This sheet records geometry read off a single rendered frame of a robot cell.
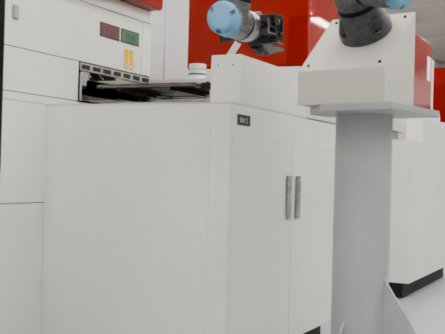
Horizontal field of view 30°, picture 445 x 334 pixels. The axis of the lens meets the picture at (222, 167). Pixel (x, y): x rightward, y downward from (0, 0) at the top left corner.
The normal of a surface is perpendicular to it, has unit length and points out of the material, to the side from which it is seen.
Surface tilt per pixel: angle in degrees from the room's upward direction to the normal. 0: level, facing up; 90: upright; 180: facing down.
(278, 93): 90
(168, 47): 90
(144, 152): 90
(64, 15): 90
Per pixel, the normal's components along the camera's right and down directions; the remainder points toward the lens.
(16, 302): 0.90, 0.02
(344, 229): -0.74, -0.03
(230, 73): -0.44, -0.02
